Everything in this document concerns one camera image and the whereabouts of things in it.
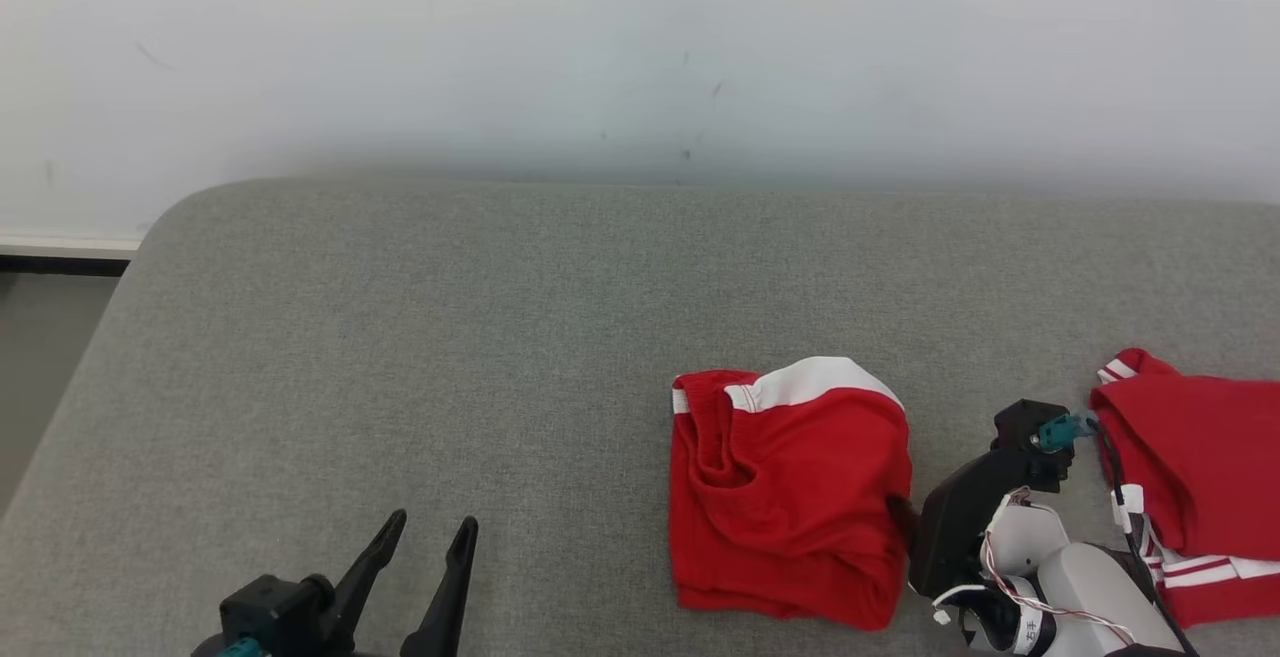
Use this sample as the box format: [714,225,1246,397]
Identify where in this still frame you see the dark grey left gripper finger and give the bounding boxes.
[324,509,409,651]
[400,516,480,657]

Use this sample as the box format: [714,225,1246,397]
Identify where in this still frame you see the red shorts white trim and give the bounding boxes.
[667,356,914,632]

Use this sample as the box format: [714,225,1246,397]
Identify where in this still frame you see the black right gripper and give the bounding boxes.
[885,448,1062,597]

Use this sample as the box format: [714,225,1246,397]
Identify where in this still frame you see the thin white right arm wires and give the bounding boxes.
[932,490,1138,645]

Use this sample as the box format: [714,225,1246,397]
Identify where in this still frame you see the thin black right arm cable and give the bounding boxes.
[1093,425,1203,657]

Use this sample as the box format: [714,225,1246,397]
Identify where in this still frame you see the dark wall baseboard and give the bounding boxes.
[0,231,142,277]

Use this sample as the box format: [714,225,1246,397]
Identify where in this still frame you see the red numbered jersey white trim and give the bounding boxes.
[1087,347,1280,629]

